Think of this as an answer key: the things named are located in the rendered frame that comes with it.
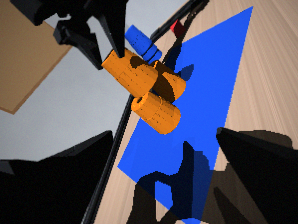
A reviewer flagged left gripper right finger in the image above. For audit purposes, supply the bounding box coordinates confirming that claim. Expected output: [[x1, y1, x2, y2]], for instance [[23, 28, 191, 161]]
[[216, 127, 298, 224]]

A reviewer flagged blue flat mat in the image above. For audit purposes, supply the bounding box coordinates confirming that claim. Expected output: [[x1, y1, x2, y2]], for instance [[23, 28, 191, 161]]
[[117, 6, 253, 224]]

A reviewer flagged orange cup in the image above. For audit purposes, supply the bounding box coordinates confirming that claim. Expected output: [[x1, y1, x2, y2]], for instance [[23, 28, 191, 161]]
[[102, 47, 158, 98], [131, 91, 181, 134], [150, 60, 186, 102]]

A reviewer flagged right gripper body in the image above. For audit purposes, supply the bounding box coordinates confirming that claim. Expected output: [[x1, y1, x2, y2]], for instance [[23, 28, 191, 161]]
[[53, 0, 92, 45]]

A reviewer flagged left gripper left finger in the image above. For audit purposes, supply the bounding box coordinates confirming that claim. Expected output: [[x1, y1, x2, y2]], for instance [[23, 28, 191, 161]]
[[0, 130, 113, 224]]

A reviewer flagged blue cup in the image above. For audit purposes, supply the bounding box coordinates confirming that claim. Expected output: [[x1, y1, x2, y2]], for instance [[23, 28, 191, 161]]
[[125, 25, 152, 55], [147, 48, 162, 64], [140, 43, 157, 61]]

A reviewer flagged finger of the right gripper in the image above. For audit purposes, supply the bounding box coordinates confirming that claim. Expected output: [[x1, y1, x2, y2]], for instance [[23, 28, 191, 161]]
[[63, 33, 103, 70], [84, 0, 129, 58]]

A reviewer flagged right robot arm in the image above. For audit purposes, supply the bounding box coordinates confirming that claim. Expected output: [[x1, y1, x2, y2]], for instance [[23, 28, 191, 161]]
[[10, 0, 67, 26]]

